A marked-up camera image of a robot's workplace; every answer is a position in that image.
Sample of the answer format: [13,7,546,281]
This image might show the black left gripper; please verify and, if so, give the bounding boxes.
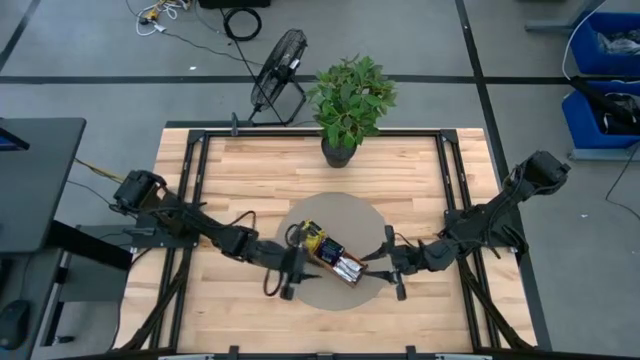
[269,222,322,302]

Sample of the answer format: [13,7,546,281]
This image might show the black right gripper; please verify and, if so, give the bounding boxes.
[360,225,431,301]

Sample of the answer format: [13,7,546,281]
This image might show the green yellow tea packet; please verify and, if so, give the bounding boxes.
[306,218,329,242]

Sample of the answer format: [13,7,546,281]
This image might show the wooden tea organizer box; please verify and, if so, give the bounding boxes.
[299,219,369,289]

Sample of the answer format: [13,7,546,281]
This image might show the round grey placemat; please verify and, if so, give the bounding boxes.
[275,191,391,312]

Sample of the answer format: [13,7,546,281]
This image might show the green potted plant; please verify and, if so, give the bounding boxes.
[306,53,399,170]

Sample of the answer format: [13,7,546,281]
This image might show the black floor fan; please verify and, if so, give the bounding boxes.
[248,28,309,128]

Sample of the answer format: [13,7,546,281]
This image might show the blue storage bin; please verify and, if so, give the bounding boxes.
[569,10,640,76]
[560,79,640,150]

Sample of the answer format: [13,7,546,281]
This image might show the black case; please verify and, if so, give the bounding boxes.
[198,0,272,10]

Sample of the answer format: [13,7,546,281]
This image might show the black desk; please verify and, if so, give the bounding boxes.
[0,117,134,360]

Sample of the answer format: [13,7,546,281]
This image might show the black computer mouse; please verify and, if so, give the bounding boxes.
[0,298,31,351]

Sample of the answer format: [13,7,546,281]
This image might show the laptop screen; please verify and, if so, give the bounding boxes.
[0,127,31,153]

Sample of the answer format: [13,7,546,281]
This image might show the black metal table frame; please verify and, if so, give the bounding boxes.
[113,127,539,357]

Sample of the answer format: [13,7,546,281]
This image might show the yellow cable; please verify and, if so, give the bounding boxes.
[74,158,126,184]

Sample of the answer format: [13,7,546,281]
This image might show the black coiled cable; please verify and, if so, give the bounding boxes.
[222,7,263,42]

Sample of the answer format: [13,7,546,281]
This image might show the white cable bundle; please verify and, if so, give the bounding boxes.
[133,0,192,38]

